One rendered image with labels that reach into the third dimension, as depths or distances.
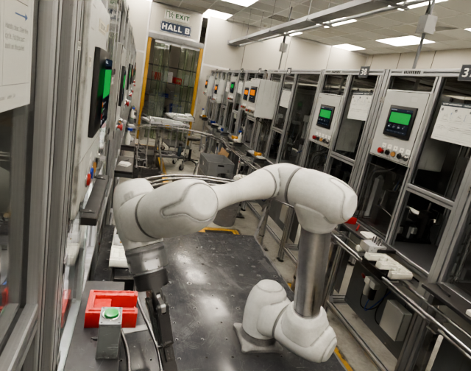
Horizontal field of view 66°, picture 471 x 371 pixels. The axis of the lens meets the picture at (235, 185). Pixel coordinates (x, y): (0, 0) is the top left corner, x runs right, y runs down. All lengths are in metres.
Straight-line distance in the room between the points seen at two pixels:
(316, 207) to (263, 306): 0.57
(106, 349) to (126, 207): 0.48
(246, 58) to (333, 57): 2.49
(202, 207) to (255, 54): 9.50
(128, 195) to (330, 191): 0.58
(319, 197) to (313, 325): 0.53
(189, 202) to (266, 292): 0.92
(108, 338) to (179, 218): 0.55
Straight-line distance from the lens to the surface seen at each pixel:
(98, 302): 1.33
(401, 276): 2.31
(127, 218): 0.81
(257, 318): 1.57
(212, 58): 9.83
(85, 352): 1.21
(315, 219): 1.14
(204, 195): 0.68
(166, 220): 0.70
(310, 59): 10.68
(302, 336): 1.45
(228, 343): 1.66
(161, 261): 0.85
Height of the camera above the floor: 1.70
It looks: 15 degrees down
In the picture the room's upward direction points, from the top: 11 degrees clockwise
